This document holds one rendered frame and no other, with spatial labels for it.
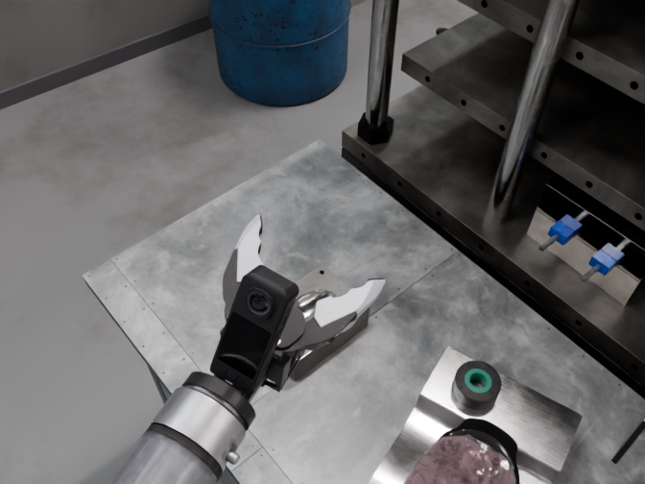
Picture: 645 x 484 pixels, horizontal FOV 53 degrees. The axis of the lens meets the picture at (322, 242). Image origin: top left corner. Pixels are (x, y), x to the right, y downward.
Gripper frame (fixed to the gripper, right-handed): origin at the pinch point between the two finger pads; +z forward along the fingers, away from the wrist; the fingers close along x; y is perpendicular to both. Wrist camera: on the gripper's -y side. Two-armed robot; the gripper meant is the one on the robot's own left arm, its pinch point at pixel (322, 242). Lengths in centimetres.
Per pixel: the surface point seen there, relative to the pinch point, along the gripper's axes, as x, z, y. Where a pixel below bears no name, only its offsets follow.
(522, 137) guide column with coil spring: 14, 73, 38
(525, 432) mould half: 37, 19, 50
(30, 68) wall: -199, 122, 161
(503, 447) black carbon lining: 35, 16, 54
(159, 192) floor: -107, 96, 162
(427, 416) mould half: 21, 15, 56
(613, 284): 46, 65, 58
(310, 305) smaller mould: -9, 27, 63
